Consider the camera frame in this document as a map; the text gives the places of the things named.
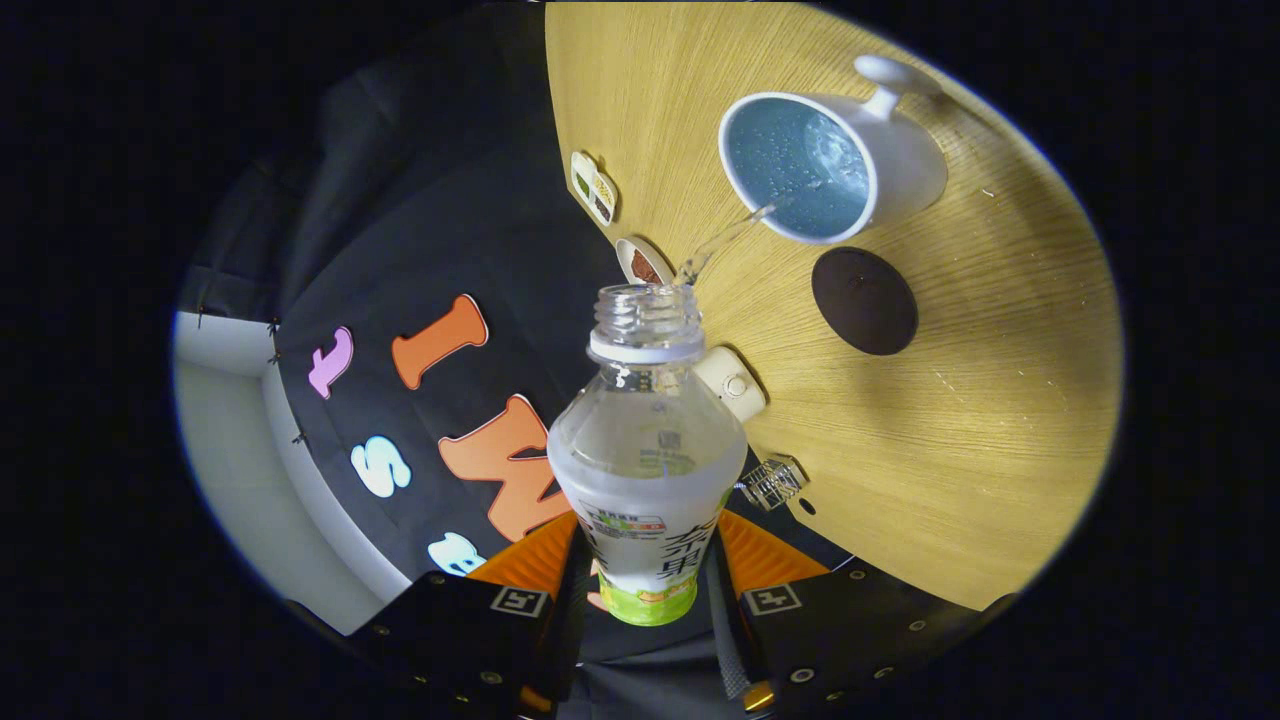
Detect clear wire utensil holder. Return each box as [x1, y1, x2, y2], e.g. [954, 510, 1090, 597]
[740, 455, 809, 512]

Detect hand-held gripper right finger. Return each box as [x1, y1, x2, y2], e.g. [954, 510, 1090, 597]
[710, 508, 1016, 717]

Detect white divided condiment tray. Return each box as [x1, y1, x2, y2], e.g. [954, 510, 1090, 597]
[570, 150, 619, 226]

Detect white round plate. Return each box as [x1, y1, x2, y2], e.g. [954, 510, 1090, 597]
[614, 237, 677, 288]

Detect white cup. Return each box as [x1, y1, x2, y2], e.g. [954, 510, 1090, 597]
[717, 55, 949, 246]

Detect dark brown round coaster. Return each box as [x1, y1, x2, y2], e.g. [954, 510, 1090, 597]
[811, 247, 919, 357]

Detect white toaster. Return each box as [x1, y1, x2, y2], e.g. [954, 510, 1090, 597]
[692, 346, 768, 423]

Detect clear juice bottle green label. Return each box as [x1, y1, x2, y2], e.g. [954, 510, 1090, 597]
[547, 283, 749, 628]

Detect wooden table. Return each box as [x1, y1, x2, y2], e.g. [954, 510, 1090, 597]
[545, 0, 1123, 613]

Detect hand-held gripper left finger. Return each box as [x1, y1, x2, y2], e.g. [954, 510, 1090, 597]
[350, 510, 593, 717]

